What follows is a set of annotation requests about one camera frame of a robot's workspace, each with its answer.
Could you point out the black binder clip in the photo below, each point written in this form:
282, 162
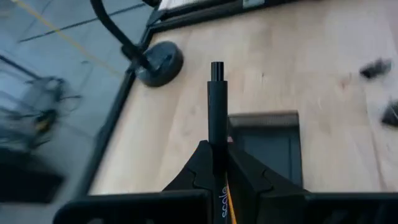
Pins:
376, 68
391, 113

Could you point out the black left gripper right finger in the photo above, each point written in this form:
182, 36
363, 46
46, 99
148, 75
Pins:
280, 208

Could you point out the black mesh desk organizer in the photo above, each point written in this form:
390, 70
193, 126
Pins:
267, 146

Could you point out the black scale pen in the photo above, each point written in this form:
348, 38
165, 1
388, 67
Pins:
217, 109

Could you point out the orange pencil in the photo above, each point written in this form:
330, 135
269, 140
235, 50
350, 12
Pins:
231, 208

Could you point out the black floor box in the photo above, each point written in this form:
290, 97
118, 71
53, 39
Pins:
28, 177

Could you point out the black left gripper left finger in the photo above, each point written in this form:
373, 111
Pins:
186, 205

